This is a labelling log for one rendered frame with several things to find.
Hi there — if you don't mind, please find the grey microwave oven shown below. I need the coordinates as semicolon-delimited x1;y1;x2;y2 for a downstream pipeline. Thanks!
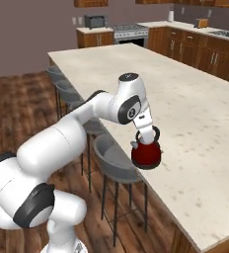
83;14;108;31

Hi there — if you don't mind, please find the orange toaster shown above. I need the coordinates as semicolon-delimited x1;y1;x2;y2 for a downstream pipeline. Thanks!
193;18;209;30

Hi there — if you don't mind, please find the white-topped wooden island table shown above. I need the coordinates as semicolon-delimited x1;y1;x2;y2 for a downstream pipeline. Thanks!
46;42;229;253

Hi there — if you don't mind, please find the steel sink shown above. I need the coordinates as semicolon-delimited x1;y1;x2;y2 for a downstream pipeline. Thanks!
209;29;229;41

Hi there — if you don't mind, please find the silver stove with oven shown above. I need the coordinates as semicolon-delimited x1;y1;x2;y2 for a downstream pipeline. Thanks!
111;23;150;48

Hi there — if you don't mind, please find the long wooden wall cupboard run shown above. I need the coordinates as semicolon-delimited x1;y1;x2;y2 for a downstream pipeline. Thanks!
134;0;229;10

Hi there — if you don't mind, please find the short wooden base cupboard run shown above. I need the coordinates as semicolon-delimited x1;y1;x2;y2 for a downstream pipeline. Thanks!
75;27;115;49

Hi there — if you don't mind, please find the white paper towel roll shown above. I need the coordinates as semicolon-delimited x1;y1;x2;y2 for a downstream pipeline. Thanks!
167;8;176;23

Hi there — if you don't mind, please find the grey bar stool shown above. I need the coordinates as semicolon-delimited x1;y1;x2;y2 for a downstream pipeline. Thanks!
45;64;67;84
79;117;108;194
53;78;87;121
93;132;150;248

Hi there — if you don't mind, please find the long wooden base cupboard run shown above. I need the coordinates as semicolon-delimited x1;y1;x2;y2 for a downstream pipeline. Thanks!
147;21;229;82

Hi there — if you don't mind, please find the small wooden wall cupboard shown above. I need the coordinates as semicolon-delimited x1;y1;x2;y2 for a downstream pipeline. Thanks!
73;0;110;9

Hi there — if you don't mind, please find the red kettle with black handle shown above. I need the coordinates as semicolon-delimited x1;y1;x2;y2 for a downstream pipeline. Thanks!
129;126;163;171

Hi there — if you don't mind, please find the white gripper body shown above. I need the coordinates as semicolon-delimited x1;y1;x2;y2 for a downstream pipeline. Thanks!
136;123;156;145

